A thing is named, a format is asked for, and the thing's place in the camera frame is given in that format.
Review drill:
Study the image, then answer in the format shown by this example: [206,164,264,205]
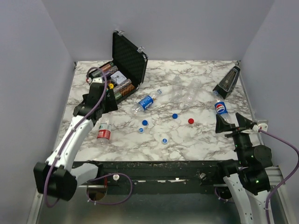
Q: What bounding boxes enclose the blue label pepsi bottle lying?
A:
[131,89,162,115]

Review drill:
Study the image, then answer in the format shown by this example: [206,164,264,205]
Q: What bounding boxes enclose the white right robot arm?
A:
[215,113,274,224]

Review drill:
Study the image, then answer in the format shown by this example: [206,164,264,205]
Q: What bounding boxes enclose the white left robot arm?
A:
[34,78,118,201]

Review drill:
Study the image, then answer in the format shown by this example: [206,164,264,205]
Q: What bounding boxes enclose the red label plastic bottle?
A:
[97,116,112,146]

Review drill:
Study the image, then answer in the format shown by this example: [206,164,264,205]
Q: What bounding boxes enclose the pepsi bottle near metronome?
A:
[213,91,231,123]

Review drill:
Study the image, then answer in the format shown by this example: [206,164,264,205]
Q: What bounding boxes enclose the red bottle cap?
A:
[188,118,194,124]

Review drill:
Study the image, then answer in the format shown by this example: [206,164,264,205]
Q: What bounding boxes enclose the clear plastic bottle left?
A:
[171,75,183,103]

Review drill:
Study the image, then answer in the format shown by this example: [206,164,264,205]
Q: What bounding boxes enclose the black metronome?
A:
[213,66,241,99]

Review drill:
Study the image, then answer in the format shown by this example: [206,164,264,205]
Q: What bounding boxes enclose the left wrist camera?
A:
[91,77,103,84]

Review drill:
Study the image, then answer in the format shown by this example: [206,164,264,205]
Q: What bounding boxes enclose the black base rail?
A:
[72,160,243,196]

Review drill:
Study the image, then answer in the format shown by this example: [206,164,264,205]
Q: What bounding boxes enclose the clear plastic bottle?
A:
[171,75,183,103]
[180,78,201,110]

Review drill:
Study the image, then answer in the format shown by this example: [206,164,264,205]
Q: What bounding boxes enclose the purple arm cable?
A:
[43,67,133,208]
[214,129,299,224]

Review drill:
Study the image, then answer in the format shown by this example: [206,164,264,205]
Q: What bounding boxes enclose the blue bottle cap left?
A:
[142,120,148,126]

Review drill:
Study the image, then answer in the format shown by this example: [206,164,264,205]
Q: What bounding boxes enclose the black poker chip case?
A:
[86,31,148,104]

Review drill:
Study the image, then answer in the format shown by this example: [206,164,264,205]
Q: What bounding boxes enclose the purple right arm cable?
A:
[214,129,299,224]

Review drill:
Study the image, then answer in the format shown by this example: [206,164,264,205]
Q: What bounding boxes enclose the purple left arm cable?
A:
[43,67,133,208]

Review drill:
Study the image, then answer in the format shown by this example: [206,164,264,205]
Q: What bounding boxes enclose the clear plastic bottle right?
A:
[180,78,201,110]

